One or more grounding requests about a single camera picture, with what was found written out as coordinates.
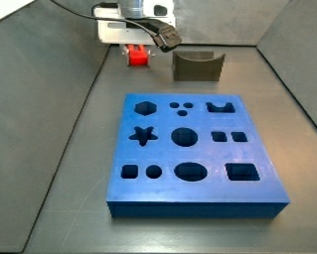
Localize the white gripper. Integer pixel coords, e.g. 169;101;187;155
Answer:
90;0;175;58

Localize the red square-circle object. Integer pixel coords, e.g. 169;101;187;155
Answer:
127;45;148;66

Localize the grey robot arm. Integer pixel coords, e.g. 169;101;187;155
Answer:
90;0;182;53

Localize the black curved fixture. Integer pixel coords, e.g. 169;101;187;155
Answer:
172;51;226;81

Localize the blue shape-sorting block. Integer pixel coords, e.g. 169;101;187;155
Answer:
105;94;289;218

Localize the black camera cable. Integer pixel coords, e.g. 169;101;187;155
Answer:
49;0;164;43

